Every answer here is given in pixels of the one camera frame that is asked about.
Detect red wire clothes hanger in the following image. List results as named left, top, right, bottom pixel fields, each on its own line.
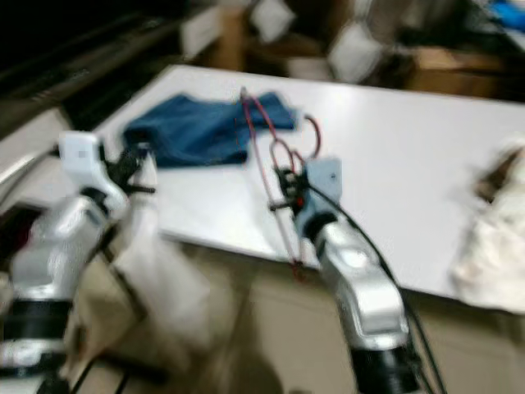
left=238, top=85, right=324, bottom=284

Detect blue denim garment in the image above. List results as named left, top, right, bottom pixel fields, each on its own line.
left=123, top=93, right=299, bottom=169

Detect white table black legs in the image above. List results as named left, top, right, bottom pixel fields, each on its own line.
left=78, top=64, right=525, bottom=317

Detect sheer white cloth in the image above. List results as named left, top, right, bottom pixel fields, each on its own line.
left=111, top=197, right=218, bottom=354

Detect grey drawer cabinet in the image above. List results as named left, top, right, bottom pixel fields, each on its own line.
left=0, top=107, right=62, bottom=177

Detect black side desk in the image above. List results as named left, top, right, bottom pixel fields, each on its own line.
left=0, top=16, right=198, bottom=132

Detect white pillow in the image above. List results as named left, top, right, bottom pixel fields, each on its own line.
left=326, top=21, right=388, bottom=83
left=250, top=0, right=296, bottom=44

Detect white cloth pile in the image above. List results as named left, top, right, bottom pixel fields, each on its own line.
left=450, top=146, right=525, bottom=314

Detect brown cardboard box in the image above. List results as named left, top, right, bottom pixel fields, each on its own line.
left=402, top=45, right=509, bottom=95

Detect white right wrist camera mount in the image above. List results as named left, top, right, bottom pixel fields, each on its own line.
left=299, top=158, right=343, bottom=227

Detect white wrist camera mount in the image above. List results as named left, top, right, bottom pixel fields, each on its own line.
left=59, top=131, right=120, bottom=198
left=299, top=158, right=343, bottom=227

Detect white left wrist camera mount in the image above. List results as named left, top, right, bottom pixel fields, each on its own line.
left=59, top=131, right=120, bottom=198

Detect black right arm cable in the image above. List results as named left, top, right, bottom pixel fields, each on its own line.
left=306, top=185, right=448, bottom=394

